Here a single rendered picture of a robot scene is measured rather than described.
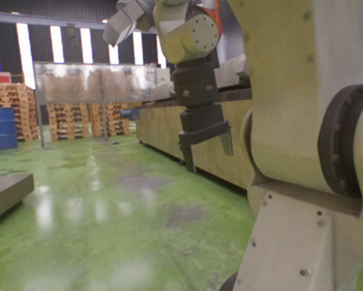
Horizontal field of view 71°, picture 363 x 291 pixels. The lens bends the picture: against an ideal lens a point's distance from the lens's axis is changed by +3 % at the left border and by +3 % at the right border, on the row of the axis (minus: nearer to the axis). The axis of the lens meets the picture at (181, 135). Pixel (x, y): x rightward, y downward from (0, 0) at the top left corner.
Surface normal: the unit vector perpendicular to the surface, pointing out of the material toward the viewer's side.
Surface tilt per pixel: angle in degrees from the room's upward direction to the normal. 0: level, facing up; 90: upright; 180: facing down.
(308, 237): 60
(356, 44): 90
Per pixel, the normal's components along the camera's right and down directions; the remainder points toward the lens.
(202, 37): 0.52, 0.06
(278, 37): -0.83, 0.27
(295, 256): -0.76, -0.41
